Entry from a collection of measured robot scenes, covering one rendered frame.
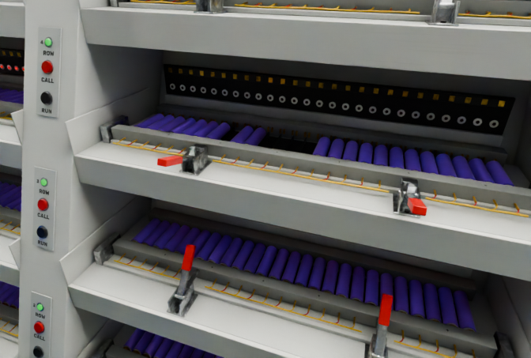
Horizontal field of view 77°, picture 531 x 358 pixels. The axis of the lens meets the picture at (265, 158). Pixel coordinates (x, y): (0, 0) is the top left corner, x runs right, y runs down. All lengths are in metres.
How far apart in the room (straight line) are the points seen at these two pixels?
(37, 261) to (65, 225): 0.08
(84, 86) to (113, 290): 0.30
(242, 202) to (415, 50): 0.26
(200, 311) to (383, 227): 0.28
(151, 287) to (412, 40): 0.48
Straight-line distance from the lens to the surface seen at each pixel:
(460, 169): 0.49
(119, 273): 0.60
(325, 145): 0.49
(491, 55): 0.41
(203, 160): 0.46
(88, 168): 0.54
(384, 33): 0.39
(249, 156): 0.45
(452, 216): 0.43
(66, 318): 0.65
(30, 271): 0.66
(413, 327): 0.52
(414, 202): 0.35
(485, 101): 0.56
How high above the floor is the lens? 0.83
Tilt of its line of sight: 8 degrees down
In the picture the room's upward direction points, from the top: 7 degrees clockwise
